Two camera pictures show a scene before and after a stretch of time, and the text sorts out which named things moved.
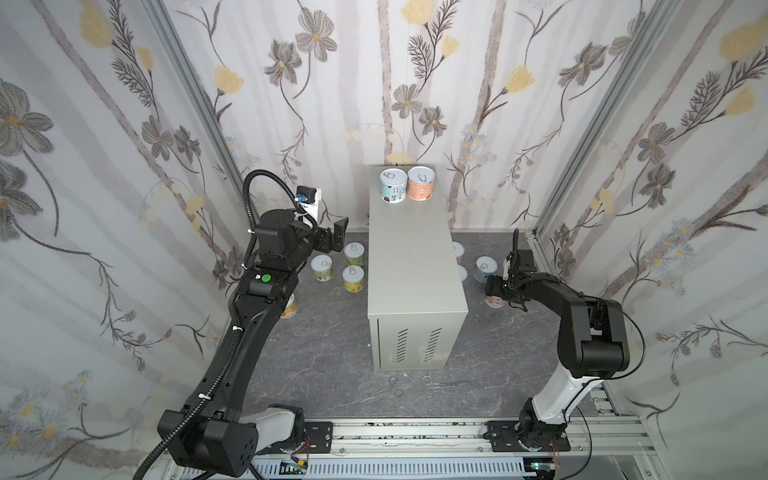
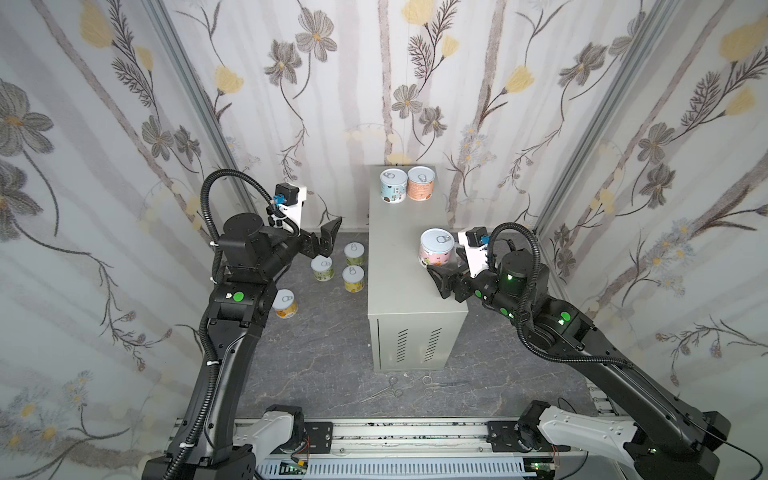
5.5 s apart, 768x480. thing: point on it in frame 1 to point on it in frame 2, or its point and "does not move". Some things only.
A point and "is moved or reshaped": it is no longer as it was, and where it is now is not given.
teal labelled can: [393, 183] does not move
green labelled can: [322, 267] does not move
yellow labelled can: [291, 308] does not move
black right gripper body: [498, 287] to [455, 282]
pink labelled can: [493, 301] is moved or reshaped
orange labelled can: [420, 183] does not move
